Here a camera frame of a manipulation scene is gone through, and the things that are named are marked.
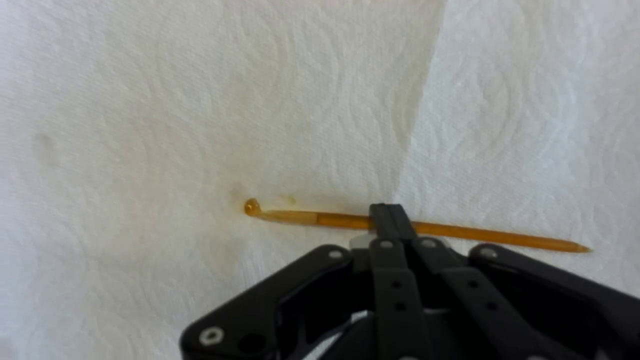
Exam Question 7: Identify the thin brown honey stick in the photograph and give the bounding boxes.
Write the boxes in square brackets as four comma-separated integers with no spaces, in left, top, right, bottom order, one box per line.
[243,198,588,253]

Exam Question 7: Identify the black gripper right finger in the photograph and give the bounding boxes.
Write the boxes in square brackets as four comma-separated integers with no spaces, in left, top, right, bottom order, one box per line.
[390,206,640,360]

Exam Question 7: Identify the white paper towel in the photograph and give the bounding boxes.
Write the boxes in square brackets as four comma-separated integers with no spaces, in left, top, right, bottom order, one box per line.
[0,0,640,360]

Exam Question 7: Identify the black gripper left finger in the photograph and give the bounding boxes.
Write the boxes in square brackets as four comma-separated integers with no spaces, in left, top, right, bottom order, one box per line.
[180,204,428,360]

